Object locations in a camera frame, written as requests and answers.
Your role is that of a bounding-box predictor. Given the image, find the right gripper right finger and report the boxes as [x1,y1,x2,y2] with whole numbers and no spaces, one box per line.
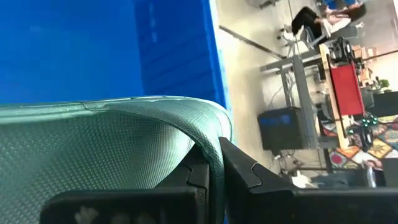
[219,137,398,224]

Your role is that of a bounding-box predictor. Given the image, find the small green plant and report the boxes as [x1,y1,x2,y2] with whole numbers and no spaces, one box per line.
[377,78,391,91]

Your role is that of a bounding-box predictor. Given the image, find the clear plastic bottle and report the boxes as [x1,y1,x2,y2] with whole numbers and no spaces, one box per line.
[366,166,377,189]

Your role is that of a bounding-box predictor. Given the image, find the black computer case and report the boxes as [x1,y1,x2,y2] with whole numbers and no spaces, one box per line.
[256,106,311,151]

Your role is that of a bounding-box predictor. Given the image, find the green rubber slide sandal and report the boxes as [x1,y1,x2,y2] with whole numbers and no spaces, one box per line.
[0,95,233,224]

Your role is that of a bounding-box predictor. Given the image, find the person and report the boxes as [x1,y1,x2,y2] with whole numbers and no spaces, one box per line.
[290,2,368,40]

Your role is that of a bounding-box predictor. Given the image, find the blue plastic bin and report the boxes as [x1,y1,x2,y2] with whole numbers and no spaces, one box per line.
[0,0,233,110]

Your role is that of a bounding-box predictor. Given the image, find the white office chair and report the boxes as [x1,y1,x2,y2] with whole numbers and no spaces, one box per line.
[278,21,364,58]

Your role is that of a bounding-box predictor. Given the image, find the colourful patterned rug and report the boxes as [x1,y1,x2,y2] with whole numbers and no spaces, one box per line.
[323,114,398,170]

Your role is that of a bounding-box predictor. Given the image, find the light wooden board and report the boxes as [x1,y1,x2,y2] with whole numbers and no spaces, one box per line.
[319,43,351,150]

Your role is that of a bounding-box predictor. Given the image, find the black box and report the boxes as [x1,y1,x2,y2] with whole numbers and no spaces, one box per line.
[371,91,398,118]

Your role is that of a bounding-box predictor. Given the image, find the grey metal desk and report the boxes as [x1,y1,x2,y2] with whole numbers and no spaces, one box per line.
[259,46,321,150]

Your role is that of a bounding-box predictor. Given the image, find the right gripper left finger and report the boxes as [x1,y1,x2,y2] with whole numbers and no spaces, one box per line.
[39,147,210,224]

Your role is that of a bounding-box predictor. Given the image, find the red panel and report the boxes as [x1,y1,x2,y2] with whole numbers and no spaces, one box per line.
[329,63,365,116]

